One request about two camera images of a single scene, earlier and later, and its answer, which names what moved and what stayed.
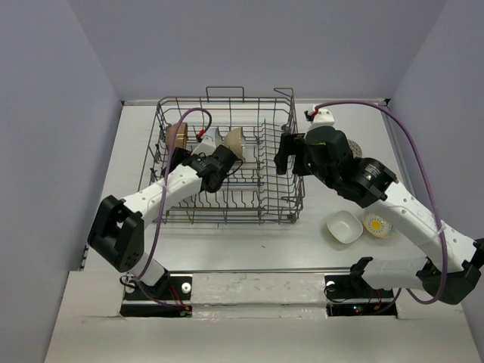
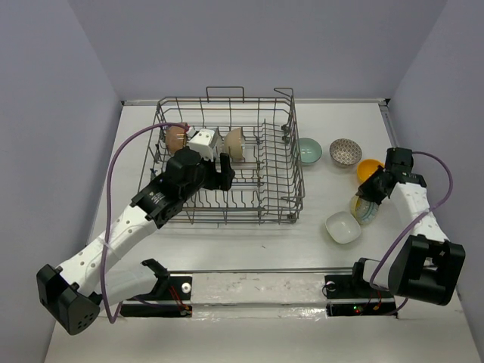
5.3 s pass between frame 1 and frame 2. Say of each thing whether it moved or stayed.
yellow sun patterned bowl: moved
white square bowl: stayed
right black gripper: moved
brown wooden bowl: stayed
